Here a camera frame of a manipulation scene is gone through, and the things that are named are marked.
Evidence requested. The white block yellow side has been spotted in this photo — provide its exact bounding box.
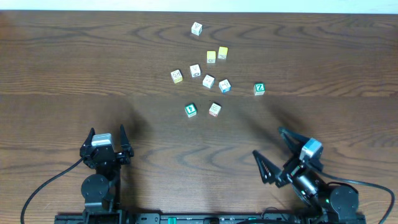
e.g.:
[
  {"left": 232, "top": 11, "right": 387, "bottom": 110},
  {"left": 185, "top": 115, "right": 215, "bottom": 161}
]
[{"left": 170, "top": 70, "right": 183, "bottom": 83}]

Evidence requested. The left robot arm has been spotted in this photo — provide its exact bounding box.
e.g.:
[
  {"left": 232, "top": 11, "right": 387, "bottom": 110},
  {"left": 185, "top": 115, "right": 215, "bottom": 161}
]
[{"left": 80, "top": 125, "right": 136, "bottom": 224}]

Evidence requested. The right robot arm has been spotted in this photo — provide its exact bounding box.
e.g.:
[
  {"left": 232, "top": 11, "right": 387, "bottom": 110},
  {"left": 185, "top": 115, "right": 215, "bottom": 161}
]
[{"left": 252, "top": 128, "right": 359, "bottom": 223}]

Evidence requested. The green lightning block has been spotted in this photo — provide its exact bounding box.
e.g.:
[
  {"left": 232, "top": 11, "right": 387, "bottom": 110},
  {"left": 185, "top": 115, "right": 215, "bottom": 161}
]
[{"left": 185, "top": 103, "right": 197, "bottom": 118}]

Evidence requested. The yellow block right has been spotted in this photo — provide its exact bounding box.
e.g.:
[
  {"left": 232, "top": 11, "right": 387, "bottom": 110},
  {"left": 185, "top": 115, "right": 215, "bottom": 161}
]
[{"left": 218, "top": 46, "right": 228, "bottom": 60}]

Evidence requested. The white block centre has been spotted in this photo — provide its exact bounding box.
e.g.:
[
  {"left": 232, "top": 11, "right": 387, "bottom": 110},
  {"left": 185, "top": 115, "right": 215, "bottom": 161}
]
[{"left": 202, "top": 75, "right": 215, "bottom": 89}]

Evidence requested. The green Z block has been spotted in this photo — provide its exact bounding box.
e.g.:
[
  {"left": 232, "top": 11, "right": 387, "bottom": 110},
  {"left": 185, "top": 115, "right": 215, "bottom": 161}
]
[{"left": 254, "top": 83, "right": 266, "bottom": 96}]

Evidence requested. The far white block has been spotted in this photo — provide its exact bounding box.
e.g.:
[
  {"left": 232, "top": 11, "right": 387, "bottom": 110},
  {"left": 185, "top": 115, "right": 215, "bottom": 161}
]
[{"left": 191, "top": 22, "right": 203, "bottom": 36}]

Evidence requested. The white block black drawing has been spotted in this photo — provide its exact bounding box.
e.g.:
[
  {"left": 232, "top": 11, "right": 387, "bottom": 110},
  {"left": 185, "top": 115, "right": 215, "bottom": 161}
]
[{"left": 190, "top": 64, "right": 201, "bottom": 78}]

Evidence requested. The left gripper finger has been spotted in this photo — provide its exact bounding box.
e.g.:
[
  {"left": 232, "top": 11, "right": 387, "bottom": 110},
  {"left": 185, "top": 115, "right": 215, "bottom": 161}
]
[
  {"left": 82, "top": 128, "right": 95, "bottom": 147},
  {"left": 120, "top": 124, "right": 131, "bottom": 152}
]

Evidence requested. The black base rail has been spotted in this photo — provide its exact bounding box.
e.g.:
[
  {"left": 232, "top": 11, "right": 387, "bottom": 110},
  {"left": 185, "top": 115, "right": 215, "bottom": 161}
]
[{"left": 54, "top": 212, "right": 367, "bottom": 224}]

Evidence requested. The white block red side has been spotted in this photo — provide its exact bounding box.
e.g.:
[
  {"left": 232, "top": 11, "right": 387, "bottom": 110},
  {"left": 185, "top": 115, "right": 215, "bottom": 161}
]
[{"left": 209, "top": 103, "right": 221, "bottom": 117}]

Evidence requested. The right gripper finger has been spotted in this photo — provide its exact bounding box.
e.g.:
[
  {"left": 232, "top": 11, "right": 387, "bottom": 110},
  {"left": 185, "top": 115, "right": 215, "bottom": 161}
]
[
  {"left": 252, "top": 150, "right": 282, "bottom": 184},
  {"left": 278, "top": 127, "right": 310, "bottom": 156}
]

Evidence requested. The white block blue side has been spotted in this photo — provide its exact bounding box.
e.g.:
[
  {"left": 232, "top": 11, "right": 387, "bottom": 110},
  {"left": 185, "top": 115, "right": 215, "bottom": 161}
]
[{"left": 218, "top": 79, "right": 231, "bottom": 93}]

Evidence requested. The yellow block left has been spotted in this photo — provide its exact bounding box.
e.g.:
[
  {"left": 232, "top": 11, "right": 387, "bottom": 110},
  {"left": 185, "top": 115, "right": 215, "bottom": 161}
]
[{"left": 206, "top": 51, "right": 216, "bottom": 63}]

